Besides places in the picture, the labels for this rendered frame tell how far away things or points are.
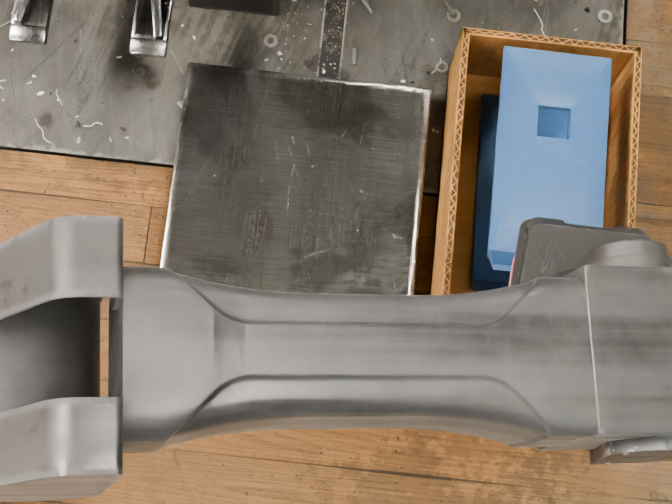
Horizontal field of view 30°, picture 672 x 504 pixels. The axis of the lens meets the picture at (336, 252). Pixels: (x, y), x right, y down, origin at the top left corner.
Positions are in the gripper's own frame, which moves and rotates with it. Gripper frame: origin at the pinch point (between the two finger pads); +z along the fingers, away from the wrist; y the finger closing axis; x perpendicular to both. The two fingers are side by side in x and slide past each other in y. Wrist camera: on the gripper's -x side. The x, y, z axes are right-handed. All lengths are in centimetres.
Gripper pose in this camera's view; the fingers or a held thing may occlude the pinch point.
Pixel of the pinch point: (550, 268)
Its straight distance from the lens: 76.7
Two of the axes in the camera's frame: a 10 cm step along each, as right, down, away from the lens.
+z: 0.1, -2.9, 9.6
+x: -9.9, -1.1, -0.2
